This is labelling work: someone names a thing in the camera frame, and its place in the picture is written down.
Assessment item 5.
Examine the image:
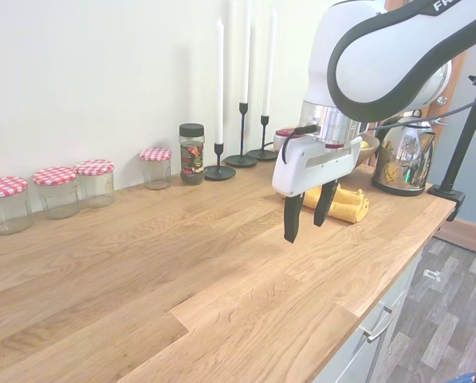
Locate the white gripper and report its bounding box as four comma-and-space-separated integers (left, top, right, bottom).
271, 135, 363, 243

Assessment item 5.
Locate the yellow terry towel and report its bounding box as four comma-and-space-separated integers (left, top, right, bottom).
301, 184, 371, 223

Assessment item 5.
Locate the white jar red lid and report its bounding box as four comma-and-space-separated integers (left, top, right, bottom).
273, 128, 302, 152

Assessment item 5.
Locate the wooden fruit bowl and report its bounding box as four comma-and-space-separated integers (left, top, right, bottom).
355, 133, 382, 167

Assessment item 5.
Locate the chrome electric kettle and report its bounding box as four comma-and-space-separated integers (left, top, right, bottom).
371, 117, 438, 197

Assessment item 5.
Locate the coffee jar black lid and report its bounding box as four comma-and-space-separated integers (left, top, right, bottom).
178, 123, 206, 186

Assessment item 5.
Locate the glass jar red checked lid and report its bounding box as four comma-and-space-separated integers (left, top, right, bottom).
139, 147, 173, 191
0, 176, 33, 236
74, 159, 116, 209
32, 166, 81, 220

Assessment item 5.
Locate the white kitchen cabinet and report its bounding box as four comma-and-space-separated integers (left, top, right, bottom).
313, 239, 426, 383

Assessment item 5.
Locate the dark wrist camera cable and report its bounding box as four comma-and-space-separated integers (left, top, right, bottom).
281, 90, 476, 164

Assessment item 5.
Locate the metal drawer handle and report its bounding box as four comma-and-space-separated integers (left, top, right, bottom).
363, 305, 394, 342

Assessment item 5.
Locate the black camera stand clamp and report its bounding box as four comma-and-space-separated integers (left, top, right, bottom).
427, 55, 476, 223

